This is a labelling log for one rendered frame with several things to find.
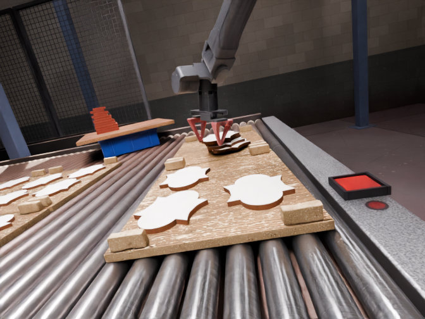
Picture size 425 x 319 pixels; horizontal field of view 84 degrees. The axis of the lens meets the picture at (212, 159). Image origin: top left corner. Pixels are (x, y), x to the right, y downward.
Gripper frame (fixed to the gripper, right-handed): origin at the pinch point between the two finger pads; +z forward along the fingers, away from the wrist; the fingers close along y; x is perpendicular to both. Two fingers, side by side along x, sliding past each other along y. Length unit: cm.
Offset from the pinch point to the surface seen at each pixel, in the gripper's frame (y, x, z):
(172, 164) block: -6.3, -10.1, 6.7
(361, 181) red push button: 41.5, 2.5, 2.3
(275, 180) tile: 29.1, -6.8, 2.9
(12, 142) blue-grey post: -182, -50, 19
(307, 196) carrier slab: 36.8, -8.2, 3.3
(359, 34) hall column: -121, 429, -87
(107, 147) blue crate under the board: -72, -11, 13
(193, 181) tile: 11.3, -14.9, 5.9
